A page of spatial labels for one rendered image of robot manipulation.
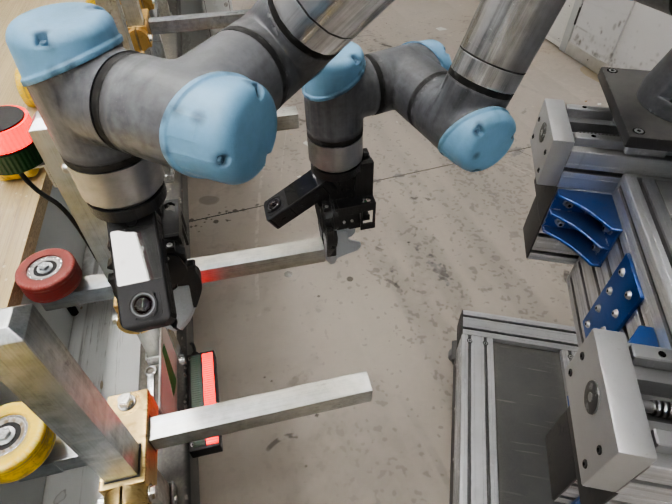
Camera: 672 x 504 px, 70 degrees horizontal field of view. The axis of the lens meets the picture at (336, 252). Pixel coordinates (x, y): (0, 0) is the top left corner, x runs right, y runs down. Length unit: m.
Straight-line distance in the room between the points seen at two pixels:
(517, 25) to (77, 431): 0.56
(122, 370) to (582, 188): 0.88
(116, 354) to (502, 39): 0.84
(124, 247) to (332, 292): 1.39
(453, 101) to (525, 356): 1.07
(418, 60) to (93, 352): 0.78
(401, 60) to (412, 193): 1.65
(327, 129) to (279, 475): 1.10
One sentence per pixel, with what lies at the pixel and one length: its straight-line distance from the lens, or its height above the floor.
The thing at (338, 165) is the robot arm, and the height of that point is 1.04.
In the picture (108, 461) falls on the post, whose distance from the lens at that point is 0.59.
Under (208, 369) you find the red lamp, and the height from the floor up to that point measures 0.70.
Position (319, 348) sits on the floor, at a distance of 1.68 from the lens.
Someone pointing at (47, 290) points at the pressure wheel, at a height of 0.90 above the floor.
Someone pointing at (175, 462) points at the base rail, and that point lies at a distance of 0.80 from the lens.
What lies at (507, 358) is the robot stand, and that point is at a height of 0.21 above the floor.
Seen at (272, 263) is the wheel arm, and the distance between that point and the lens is 0.78.
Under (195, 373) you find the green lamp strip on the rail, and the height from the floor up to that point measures 0.70.
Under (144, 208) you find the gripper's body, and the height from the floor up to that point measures 1.13.
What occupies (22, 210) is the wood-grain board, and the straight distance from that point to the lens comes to 0.93.
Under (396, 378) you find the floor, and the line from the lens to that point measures 1.63.
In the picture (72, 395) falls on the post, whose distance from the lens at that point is 0.47.
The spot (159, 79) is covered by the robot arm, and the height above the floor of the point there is 1.27.
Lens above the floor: 1.42
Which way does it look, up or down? 47 degrees down
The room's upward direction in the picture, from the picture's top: straight up
